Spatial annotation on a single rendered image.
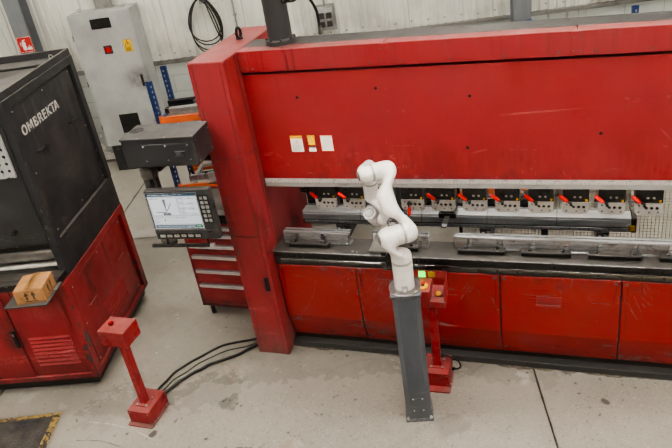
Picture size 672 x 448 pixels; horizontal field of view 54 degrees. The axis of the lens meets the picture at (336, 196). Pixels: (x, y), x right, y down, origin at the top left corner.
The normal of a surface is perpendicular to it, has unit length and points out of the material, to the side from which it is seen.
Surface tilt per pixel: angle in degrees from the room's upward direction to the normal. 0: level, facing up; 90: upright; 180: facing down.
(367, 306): 90
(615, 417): 0
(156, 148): 90
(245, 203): 90
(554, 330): 90
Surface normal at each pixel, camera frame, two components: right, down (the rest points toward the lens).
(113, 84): -0.05, 0.47
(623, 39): -0.29, 0.48
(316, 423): -0.14, -0.88
